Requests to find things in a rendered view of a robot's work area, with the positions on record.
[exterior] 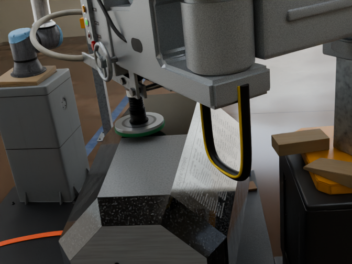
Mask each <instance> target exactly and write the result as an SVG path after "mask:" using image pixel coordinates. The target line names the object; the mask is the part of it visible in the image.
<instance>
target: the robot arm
mask: <svg viewBox="0 0 352 264"><path fill-rule="evenodd" d="M30 1H31V6H32V12H33V15H34V21H35V22H37V21H38V20H39V19H41V18H42V17H44V16H46V15H49V14H51V12H50V6H49V0H30ZM35 22H34V23H33V24H32V26H33V25H34V24H35ZM30 30H31V29H30V28H20V29H16V30H13V31H11V32H10V33H9V34H8V39H9V44H10V48H11V51H12V55H13V59H14V68H13V73H14V75H15V76H29V75H34V74H37V73H40V72H41V71H43V66H42V65H41V63H40V61H39V60H38V57H37V53H40V51H38V50H37V49H36V48H35V47H34V46H33V44H32V43H31V41H30ZM36 39H37V41H38V42H39V43H40V44H41V45H42V46H43V47H45V48H46V49H48V50H50V49H54V48H56V47H59V46H60V45H61V44H62V42H63V33H62V30H61V28H59V26H58V25H56V23H55V22H54V21H53V20H49V21H47V22H45V23H44V24H42V25H41V26H40V27H39V28H38V30H37V32H36Z"/></svg>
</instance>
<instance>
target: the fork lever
mask: <svg viewBox="0 0 352 264"><path fill-rule="evenodd" d="M82 56H83V58H84V61H83V62H84V63H86V64H88V65H89V66H91V67H93V68H94V69H96V70H97V68H96V64H95V60H94V57H92V56H90V55H89V54H87V53H85V52H82ZM112 80H114V81H116V82H117V83H119V84H121V85H122V86H124V87H126V88H127V89H129V93H130V95H131V97H133V96H135V91H134V89H133V88H131V86H130V79H129V76H127V75H125V74H124V75H120V76H114V75H113V76H112ZM151 82H153V81H151ZM153 83H154V84H149V85H144V84H142V83H140V82H138V86H139V93H140V96H141V97H142V98H147V91H150V90H154V89H158V88H161V87H163V88H164V89H166V90H168V91H172V90H170V89H168V88H166V87H164V86H161V85H159V84H157V83H155V82H153Z"/></svg>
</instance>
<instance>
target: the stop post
mask: <svg viewBox="0 0 352 264"><path fill-rule="evenodd" d="M80 24H81V28H84V30H85V35H86V29H85V24H84V18H83V17H82V18H80ZM86 41H87V47H88V50H89V54H93V53H94V51H93V50H92V47H91V44H89V43H88V40H87V35H86ZM92 72H93V78H94V83H95V89H96V95H97V100H98V105H99V109H100V115H101V120H102V126H103V132H101V134H100V136H99V138H98V140H97V142H99V141H103V138H104V137H105V136H106V134H107V133H108V132H109V131H110V130H111V128H112V127H113V121H112V115H111V109H110V105H109V99H108V93H107V88H106V82H105V81H104V80H103V79H102V78H101V76H100V75H99V73H98V71H97V70H96V69H94V68H93V67H92Z"/></svg>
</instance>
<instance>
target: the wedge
mask: <svg viewBox="0 0 352 264"><path fill-rule="evenodd" d="M303 169H304V170H307V171H309V172H312V173H315V174H317V175H319V176H322V177H324V178H327V179H329V180H332V181H334V182H336V183H339V184H341V185H344V186H346V187H349V188H351V189H352V162H347V161H340V160H334V159H327V158H319V159H317V160H315V161H313V162H311V163H309V164H307V165H305V166H304V167H303Z"/></svg>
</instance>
